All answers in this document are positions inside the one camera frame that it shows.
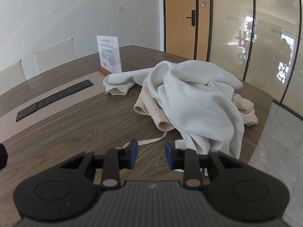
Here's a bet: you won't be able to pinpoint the wooden door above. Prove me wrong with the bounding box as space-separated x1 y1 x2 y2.
164 0 197 61

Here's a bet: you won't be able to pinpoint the beige sweatpants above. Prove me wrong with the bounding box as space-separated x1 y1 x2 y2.
123 89 259 176

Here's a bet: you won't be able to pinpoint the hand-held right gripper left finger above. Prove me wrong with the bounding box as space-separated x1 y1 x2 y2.
60 139 139 190

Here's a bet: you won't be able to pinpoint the paper sign in wooden stand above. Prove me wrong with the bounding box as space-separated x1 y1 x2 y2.
96 35 123 76

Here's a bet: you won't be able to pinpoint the white sweatshirt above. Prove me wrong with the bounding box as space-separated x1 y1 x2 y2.
103 60 245 159

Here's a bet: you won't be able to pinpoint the black door handle lock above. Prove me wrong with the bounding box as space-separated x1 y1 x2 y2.
186 10 196 26

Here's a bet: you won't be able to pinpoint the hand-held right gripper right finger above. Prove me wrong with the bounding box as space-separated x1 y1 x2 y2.
164 139 243 190

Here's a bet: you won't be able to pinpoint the black table socket panel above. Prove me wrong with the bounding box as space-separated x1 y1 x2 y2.
16 80 94 122

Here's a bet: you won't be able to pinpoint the white chair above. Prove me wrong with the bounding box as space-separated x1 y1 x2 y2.
0 60 27 86
33 37 77 75

